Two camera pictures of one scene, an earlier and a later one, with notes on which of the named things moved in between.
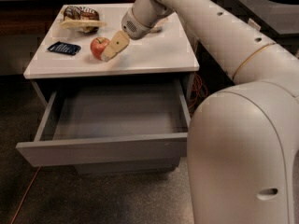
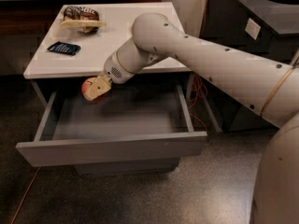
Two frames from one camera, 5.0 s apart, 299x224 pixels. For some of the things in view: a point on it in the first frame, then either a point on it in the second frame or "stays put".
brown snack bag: x=85 y=20 stays put
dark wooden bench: x=32 y=16 stays put
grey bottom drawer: x=125 y=167 stays put
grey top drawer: x=110 y=123 stays put
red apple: x=98 y=46 → x=86 y=85
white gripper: x=139 y=27 → x=112 y=71
